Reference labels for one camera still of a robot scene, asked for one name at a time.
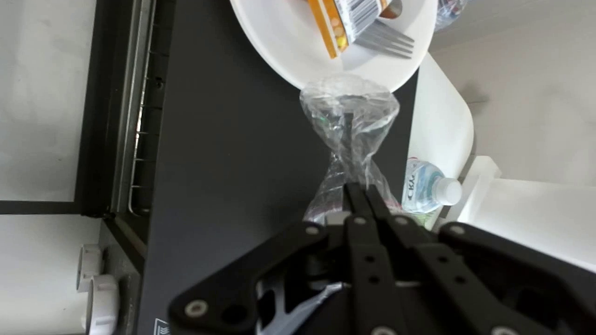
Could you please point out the crushed clear plastic bottle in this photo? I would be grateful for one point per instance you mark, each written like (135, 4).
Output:
(349, 121)

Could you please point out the clear crumpled plastic bottle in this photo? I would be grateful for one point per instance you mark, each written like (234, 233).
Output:
(449, 11)

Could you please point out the orange and white packet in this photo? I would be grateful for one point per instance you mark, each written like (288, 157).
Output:
(344, 18)

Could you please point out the toaster oven glass door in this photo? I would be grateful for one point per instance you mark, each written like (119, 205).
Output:
(87, 116)

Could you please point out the silver fork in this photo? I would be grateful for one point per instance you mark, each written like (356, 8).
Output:
(389, 42)

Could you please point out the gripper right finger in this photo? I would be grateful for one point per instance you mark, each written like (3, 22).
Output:
(489, 270)

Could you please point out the white plate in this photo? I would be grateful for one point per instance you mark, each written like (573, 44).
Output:
(279, 37)

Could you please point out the white oven knob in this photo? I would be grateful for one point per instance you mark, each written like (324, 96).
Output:
(89, 265)
(103, 304)

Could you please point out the water bottle with white cap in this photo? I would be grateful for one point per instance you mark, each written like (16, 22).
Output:
(426, 186)

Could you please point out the brown round object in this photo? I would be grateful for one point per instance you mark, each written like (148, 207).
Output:
(393, 8)

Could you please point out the white rounded panel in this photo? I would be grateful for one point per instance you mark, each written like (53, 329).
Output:
(440, 121)

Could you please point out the black toaster oven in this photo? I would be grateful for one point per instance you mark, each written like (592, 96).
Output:
(233, 163)

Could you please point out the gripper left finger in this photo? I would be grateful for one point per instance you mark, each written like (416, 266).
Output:
(372, 279)

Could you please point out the white box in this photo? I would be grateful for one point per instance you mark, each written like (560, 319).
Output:
(526, 214)

